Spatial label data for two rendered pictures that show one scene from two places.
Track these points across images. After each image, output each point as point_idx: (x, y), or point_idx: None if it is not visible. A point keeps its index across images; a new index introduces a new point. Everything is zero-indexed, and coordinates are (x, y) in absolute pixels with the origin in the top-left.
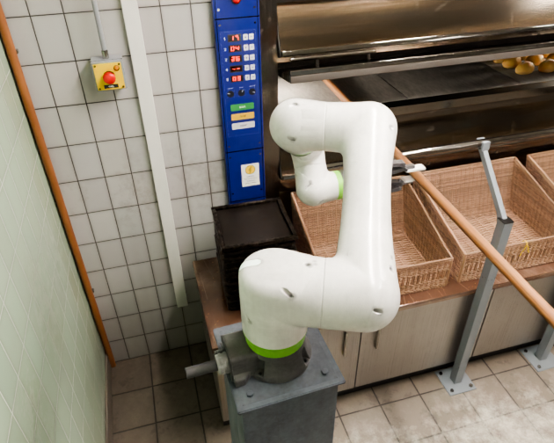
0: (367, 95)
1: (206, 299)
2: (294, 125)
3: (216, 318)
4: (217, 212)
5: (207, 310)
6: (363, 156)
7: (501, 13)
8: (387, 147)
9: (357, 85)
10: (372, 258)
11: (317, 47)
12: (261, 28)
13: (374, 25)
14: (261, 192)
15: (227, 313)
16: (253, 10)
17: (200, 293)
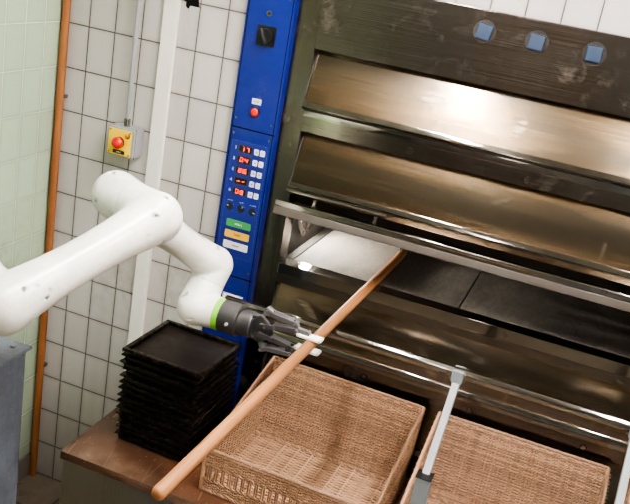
0: (419, 285)
1: (111, 416)
2: (98, 187)
3: (98, 434)
4: (169, 326)
5: (100, 424)
6: (106, 221)
7: (587, 239)
8: (133, 225)
9: (429, 275)
10: (16, 273)
11: (332, 191)
12: (279, 151)
13: (406, 193)
14: (238, 336)
15: (112, 436)
16: (270, 128)
17: (114, 409)
